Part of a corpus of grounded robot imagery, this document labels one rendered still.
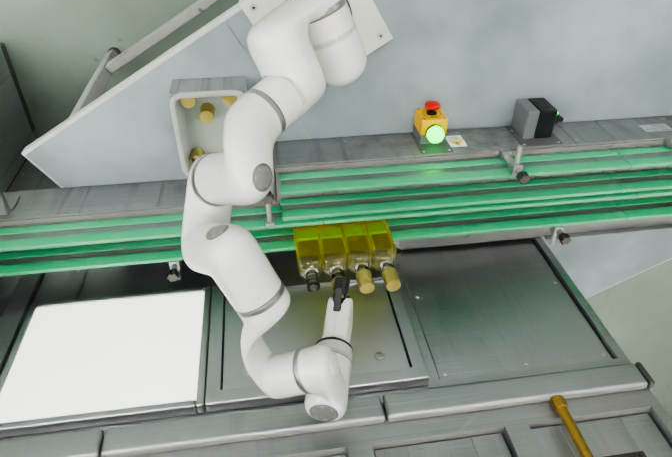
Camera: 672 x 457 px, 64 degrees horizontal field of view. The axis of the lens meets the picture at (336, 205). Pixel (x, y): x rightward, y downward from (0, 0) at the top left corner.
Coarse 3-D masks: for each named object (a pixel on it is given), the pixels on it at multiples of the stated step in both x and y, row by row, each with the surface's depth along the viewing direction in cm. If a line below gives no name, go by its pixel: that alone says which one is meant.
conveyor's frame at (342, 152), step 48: (288, 144) 137; (336, 144) 137; (384, 144) 138; (480, 144) 138; (576, 144) 138; (624, 144) 140; (48, 192) 136; (96, 192) 136; (144, 192) 136; (144, 240) 136
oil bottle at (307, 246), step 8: (296, 232) 129; (304, 232) 129; (312, 232) 129; (296, 240) 127; (304, 240) 126; (312, 240) 126; (296, 248) 125; (304, 248) 124; (312, 248) 124; (320, 248) 125; (296, 256) 128; (304, 256) 122; (312, 256) 122; (320, 256) 122; (304, 264) 121; (312, 264) 121; (320, 264) 121; (304, 272) 121; (320, 272) 123
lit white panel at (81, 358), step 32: (32, 320) 125; (64, 320) 126; (96, 320) 126; (128, 320) 126; (160, 320) 126; (192, 320) 126; (32, 352) 118; (64, 352) 118; (96, 352) 118; (128, 352) 118; (160, 352) 118; (192, 352) 118; (32, 384) 111; (64, 384) 111; (96, 384) 111; (128, 384) 112; (160, 384) 112; (192, 384) 112; (0, 416) 105; (32, 416) 105
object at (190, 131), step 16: (176, 96) 119; (192, 96) 119; (208, 96) 120; (240, 96) 121; (176, 112) 122; (192, 112) 129; (224, 112) 130; (176, 128) 123; (192, 128) 132; (208, 128) 132; (192, 144) 134; (208, 144) 135
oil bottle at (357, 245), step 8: (344, 224) 131; (352, 224) 131; (360, 224) 131; (344, 232) 129; (352, 232) 129; (360, 232) 129; (344, 240) 128; (352, 240) 126; (360, 240) 126; (368, 240) 127; (352, 248) 124; (360, 248) 124; (368, 248) 124; (352, 256) 122; (360, 256) 122; (368, 256) 122; (352, 264) 122; (368, 264) 123
